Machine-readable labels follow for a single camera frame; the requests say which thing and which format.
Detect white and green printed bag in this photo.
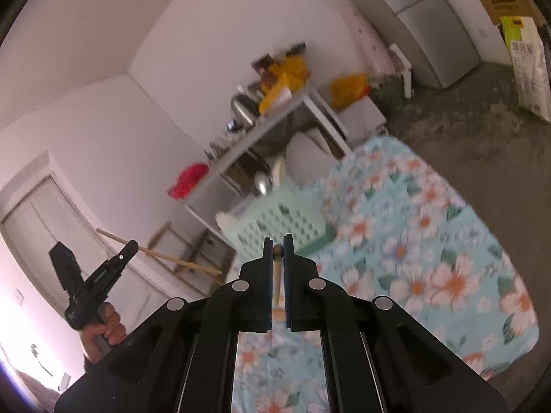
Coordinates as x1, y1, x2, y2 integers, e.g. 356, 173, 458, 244
499, 15, 551, 122

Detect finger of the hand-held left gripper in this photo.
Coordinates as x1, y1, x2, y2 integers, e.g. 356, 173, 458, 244
110, 240, 139, 270

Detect pink patterned bolster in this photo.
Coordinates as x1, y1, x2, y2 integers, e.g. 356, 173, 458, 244
344, 6, 397, 78

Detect yellow plastic bag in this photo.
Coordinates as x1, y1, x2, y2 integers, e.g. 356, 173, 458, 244
329, 73, 371, 110

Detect yellow snack bags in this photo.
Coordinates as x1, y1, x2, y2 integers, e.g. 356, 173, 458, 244
257, 54, 311, 115

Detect dark green bag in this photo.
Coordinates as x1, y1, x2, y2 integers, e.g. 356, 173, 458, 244
374, 75, 405, 115

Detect white panel door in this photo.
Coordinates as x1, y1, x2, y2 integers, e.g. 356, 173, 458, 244
0, 150, 168, 323

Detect silver refrigerator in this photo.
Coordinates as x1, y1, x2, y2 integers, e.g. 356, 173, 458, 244
344, 0, 482, 90

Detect white sack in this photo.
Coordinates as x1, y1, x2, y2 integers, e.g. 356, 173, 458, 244
284, 131, 336, 186

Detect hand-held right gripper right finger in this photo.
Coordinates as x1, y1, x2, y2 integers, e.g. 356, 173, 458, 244
283, 233, 506, 413

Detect steel electric kettle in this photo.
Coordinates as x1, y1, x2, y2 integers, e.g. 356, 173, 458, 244
230, 94, 259, 130

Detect metal spoon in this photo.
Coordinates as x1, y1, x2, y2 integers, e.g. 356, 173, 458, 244
254, 171, 274, 196

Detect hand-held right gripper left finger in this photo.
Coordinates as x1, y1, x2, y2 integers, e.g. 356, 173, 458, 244
54, 237, 276, 413

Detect person's left hand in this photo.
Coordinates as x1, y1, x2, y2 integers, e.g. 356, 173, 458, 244
81, 303, 127, 360

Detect floral light blue blanket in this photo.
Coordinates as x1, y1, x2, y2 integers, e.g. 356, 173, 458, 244
232, 135, 541, 413

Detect white side table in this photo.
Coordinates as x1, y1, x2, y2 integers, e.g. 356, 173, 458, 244
185, 86, 351, 250

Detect green perforated utensil holder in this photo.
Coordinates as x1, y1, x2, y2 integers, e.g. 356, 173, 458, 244
224, 183, 334, 263

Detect white plastic stool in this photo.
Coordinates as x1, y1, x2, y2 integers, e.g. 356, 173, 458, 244
389, 43, 415, 99

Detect red plastic bag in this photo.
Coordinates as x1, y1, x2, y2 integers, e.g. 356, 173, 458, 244
167, 162, 208, 200

